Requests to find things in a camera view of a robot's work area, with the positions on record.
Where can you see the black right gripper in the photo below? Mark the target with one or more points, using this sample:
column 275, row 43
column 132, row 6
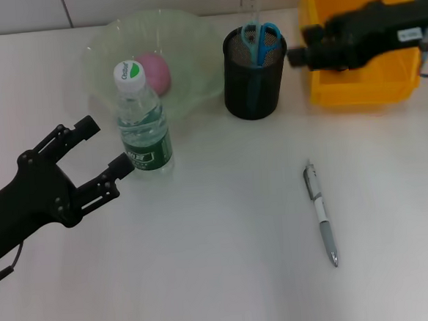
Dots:
column 374, row 31

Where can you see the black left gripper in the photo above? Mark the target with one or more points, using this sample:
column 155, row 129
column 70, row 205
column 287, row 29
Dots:
column 26, row 206

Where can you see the clear water bottle green label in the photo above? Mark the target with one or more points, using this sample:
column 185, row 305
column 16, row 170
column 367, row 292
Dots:
column 144, row 136

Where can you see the blue scissors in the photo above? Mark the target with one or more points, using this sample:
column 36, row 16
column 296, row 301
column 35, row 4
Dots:
column 264, row 43

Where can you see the clear plastic ruler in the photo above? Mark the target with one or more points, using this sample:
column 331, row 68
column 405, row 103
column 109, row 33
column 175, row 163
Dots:
column 249, row 9

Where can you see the pink peach toy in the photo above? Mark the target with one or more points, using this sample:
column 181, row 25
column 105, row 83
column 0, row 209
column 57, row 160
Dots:
column 158, row 74

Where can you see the silver ballpoint pen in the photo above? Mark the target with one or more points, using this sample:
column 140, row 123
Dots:
column 322, row 215

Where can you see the black mesh pen holder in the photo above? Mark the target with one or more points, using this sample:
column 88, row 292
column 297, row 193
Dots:
column 253, row 91

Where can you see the green glass fruit bowl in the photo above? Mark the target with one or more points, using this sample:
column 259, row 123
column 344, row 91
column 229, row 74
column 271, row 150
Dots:
column 192, row 59

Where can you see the yellow plastic bin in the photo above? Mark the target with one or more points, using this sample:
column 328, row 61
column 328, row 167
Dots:
column 363, row 87

